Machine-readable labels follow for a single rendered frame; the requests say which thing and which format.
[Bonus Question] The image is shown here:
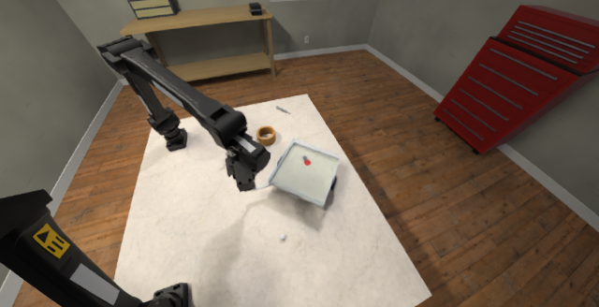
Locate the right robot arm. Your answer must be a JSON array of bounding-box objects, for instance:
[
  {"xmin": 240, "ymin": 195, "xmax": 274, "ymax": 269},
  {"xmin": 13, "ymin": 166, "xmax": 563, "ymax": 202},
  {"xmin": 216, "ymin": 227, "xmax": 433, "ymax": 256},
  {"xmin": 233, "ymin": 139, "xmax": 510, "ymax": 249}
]
[{"xmin": 0, "ymin": 189, "xmax": 185, "ymax": 307}]

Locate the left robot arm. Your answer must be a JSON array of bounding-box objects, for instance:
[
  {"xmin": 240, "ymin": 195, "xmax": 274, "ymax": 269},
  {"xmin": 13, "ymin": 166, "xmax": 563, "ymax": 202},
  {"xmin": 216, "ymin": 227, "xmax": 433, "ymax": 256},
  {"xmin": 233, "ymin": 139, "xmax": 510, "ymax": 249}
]
[{"xmin": 96, "ymin": 37, "xmax": 270, "ymax": 193}]

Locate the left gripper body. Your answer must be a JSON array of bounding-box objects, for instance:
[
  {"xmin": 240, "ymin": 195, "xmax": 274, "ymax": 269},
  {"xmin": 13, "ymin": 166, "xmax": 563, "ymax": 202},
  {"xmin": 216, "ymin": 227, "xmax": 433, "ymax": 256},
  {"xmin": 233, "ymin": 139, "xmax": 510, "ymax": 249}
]
[{"xmin": 226, "ymin": 157, "xmax": 257, "ymax": 178}]

